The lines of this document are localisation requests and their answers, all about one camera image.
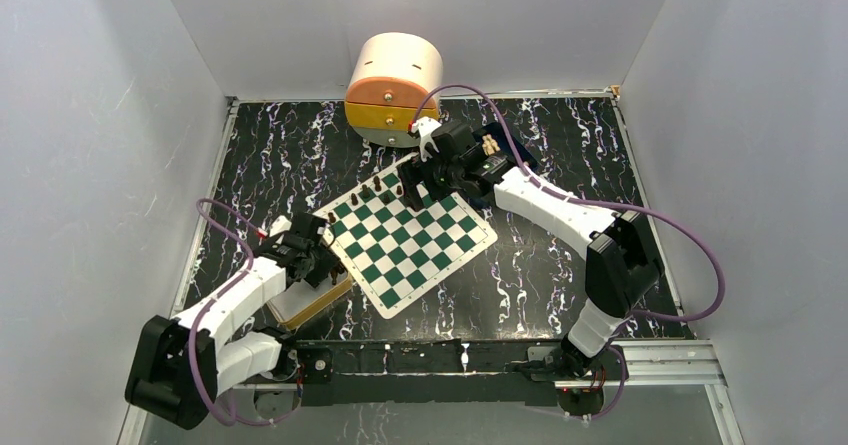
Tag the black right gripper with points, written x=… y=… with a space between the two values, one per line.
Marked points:
x=414 y=172

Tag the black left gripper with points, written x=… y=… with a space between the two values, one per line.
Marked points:
x=328 y=262

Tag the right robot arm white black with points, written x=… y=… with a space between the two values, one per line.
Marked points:
x=622 y=260

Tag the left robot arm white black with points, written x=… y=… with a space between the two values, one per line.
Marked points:
x=218 y=309

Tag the pile of light chess pieces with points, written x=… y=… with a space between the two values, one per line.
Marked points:
x=490 y=145

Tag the green white chess board mat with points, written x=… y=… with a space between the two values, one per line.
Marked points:
x=396 y=255

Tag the gold metal tin tray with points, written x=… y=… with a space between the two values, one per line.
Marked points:
x=299 y=302

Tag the round wooden drawer cabinet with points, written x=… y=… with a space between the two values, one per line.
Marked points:
x=392 y=79

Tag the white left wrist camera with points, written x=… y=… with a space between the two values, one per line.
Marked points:
x=280 y=224

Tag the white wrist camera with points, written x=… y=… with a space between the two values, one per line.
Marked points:
x=280 y=224
x=423 y=129

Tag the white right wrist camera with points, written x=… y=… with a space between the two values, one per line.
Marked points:
x=423 y=129

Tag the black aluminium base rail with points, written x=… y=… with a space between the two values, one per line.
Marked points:
x=457 y=371

